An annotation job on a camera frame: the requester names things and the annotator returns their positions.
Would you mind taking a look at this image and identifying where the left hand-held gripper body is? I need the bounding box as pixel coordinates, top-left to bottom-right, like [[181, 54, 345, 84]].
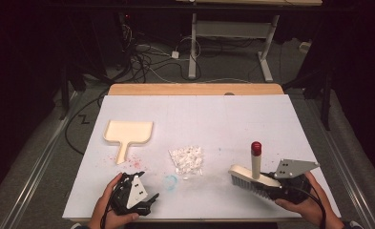
[[110, 172, 155, 217]]

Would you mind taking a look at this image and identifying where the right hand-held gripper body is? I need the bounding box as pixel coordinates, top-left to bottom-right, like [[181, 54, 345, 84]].
[[260, 158, 321, 205]]

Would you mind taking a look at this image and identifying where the cream brush with red-capped handle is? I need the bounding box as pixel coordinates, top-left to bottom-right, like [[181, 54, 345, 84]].
[[227, 140, 283, 200]]

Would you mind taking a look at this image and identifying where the cream plastic dustpan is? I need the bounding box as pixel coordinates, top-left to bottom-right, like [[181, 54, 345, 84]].
[[103, 119, 155, 166]]

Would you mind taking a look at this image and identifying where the pile of white paper scraps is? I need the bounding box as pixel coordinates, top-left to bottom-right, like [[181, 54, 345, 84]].
[[168, 145, 205, 181]]

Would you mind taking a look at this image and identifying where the person's left hand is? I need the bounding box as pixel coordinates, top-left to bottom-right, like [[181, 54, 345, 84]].
[[87, 173, 140, 229]]

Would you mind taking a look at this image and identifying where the person's right hand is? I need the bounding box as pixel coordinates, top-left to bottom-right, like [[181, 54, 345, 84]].
[[274, 171, 336, 229]]

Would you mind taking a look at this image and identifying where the black metal stand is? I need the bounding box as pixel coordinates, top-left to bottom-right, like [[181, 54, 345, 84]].
[[320, 71, 333, 132], [58, 61, 73, 121]]

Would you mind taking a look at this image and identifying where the wooden table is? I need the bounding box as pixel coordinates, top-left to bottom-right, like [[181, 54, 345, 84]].
[[107, 82, 285, 96]]

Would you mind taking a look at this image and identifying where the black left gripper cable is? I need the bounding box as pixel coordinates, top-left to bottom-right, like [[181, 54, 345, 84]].
[[99, 199, 114, 229]]

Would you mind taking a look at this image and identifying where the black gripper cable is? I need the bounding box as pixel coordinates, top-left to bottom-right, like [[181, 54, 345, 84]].
[[99, 199, 114, 229], [288, 185, 328, 229]]

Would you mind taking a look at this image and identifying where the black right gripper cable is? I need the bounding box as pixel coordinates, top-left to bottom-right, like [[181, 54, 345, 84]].
[[288, 185, 328, 229]]

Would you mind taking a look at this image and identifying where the metal floor rail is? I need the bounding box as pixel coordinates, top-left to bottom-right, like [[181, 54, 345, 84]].
[[303, 96, 375, 229], [2, 91, 83, 229]]

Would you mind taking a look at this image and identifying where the black floor cable loop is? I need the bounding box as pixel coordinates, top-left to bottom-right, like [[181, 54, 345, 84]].
[[64, 94, 111, 156]]

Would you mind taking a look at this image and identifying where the tangle of floor cables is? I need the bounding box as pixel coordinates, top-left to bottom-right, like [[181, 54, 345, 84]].
[[117, 13, 205, 84]]

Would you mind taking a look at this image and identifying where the white metal desk frame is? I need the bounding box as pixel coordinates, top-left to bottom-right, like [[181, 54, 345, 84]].
[[187, 12, 281, 83]]

